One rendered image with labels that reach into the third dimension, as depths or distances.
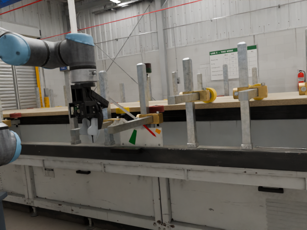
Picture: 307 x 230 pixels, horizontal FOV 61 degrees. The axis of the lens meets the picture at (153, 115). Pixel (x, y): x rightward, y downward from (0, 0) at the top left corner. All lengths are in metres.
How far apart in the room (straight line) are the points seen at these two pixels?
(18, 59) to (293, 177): 1.12
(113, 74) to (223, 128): 9.10
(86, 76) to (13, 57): 0.22
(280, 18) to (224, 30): 1.56
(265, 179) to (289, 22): 7.43
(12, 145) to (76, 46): 0.60
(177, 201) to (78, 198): 0.83
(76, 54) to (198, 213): 1.17
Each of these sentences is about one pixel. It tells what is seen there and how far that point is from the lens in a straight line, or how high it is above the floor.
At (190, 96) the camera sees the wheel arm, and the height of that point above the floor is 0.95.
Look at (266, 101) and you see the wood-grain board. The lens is 1.32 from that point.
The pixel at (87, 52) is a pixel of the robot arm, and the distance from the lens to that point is 0.91.
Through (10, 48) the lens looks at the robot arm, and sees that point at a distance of 0.90.
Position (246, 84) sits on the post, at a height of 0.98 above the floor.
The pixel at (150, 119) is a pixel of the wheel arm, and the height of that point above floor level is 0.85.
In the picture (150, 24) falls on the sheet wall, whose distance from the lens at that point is 9.68.
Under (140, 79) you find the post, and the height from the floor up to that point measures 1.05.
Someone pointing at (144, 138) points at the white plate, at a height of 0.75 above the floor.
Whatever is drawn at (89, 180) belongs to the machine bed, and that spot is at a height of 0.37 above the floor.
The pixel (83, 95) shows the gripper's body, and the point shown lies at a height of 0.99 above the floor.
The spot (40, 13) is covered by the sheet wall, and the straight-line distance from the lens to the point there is 11.45.
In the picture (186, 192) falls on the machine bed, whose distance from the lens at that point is 1.64.
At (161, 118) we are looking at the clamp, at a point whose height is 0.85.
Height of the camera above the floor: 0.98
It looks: 5 degrees down
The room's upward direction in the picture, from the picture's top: 5 degrees counter-clockwise
